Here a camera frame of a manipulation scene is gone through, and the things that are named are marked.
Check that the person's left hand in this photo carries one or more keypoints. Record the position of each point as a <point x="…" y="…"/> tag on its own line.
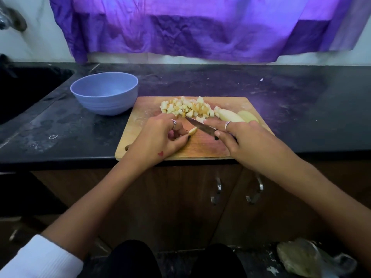
<point x="153" y="141"/>

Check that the person's right hand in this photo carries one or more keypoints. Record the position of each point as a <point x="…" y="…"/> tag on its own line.
<point x="255" y="147"/>

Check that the potato slice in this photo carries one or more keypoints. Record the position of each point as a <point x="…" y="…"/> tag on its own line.
<point x="229" y="115"/>
<point x="249" y="116"/>

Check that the rounded potato end piece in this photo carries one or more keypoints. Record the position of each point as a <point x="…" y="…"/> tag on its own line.
<point x="192" y="131"/>

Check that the pile of diced potato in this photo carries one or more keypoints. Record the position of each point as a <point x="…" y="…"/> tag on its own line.
<point x="185" y="106"/>

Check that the blue bowl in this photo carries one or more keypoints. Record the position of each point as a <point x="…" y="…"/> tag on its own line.
<point x="104" y="92"/>

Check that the person's left forearm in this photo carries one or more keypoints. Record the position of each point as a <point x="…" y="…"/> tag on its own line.
<point x="90" y="211"/>

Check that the person's dark trousers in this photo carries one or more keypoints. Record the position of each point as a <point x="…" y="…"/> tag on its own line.
<point x="174" y="260"/>

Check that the wooden cutting board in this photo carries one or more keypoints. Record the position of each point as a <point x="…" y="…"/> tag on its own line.
<point x="206" y="147"/>

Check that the white rubber band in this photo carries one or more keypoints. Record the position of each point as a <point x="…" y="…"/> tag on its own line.
<point x="50" y="136"/>

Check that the plastic bags on floor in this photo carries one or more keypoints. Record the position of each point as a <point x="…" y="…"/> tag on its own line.
<point x="295" y="257"/>

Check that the purple cloth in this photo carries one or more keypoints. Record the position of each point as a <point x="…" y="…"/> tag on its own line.
<point x="220" y="26"/>

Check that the dark sink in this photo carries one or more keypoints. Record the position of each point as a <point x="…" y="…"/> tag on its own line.
<point x="29" y="89"/>

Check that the metal faucet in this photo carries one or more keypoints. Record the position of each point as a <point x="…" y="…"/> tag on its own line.
<point x="11" y="17"/>

